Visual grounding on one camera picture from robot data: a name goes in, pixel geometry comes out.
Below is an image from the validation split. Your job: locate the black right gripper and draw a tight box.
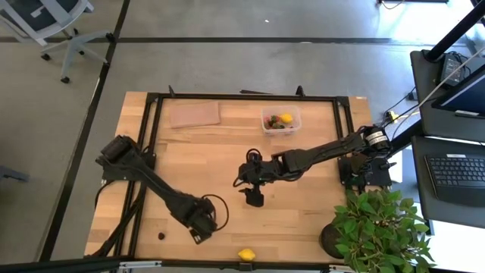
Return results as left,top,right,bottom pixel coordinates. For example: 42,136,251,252
233,158,280,208

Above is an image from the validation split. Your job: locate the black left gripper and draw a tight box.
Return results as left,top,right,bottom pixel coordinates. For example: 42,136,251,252
180,196,220,246

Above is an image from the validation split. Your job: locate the clear plastic tupperware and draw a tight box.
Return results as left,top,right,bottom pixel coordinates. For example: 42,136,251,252
260,105,303,137

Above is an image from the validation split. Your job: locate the dark round plant pot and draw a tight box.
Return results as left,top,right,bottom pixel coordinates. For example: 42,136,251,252
319,222,345,260

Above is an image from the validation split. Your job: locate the brown wooden board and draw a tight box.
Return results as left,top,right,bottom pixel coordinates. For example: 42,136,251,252
167,100,222,130

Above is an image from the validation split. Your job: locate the green leafy plant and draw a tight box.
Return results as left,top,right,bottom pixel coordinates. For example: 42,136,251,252
333,188,437,273

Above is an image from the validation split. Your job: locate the black floor bar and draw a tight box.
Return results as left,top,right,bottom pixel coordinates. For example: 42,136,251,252
380,121,424,159

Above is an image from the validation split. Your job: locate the black keyboard desk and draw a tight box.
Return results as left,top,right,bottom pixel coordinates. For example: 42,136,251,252
411,135,485,231

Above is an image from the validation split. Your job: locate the black monitor desk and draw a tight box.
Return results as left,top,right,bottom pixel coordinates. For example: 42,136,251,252
410,49,485,144

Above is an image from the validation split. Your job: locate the black keyboard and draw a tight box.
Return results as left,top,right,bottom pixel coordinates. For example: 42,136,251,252
424,152,485,209

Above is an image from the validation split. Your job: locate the black monitor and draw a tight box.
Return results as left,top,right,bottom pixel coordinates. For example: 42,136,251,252
430,63,485,120

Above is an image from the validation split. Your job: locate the black power brick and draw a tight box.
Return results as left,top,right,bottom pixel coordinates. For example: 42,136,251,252
439,52,474,87

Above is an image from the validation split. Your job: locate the black slanted pole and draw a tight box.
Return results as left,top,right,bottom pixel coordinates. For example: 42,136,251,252
423,0,485,63

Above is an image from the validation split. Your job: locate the grey mesh office chair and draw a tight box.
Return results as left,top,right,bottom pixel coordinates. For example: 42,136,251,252
0,0,117,84

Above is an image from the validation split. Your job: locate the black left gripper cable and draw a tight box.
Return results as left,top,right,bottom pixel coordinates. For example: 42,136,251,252
202,193,230,233

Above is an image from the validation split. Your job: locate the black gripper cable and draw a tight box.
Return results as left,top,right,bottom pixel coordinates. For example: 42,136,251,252
202,193,230,233
245,148,264,165

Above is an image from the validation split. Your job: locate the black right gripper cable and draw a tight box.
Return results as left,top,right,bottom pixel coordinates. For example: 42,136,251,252
245,148,264,165

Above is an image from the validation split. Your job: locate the silver metal bracket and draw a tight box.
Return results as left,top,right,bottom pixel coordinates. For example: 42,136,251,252
117,259,163,271

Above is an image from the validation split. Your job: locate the black aluminium table frame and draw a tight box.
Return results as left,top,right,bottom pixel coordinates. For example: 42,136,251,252
83,90,359,272

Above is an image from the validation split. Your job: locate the white hanging cable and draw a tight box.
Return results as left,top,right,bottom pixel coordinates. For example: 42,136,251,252
391,45,485,140

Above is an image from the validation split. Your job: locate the yellow floor cable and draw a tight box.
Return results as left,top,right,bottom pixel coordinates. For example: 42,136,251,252
380,0,407,11

